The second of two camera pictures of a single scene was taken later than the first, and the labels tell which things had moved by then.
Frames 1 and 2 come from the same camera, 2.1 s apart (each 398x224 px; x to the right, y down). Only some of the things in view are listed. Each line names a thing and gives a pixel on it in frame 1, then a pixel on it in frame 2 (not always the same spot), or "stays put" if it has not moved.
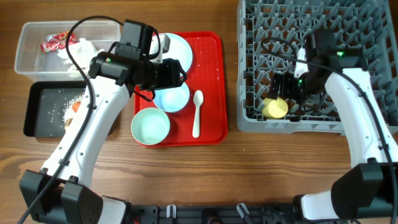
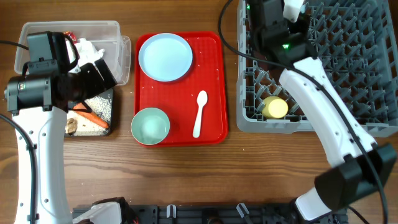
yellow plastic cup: [272, 108] stays put
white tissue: [83, 52] stays put
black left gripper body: [162, 75] to [88, 83]
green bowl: [150, 126] stays put
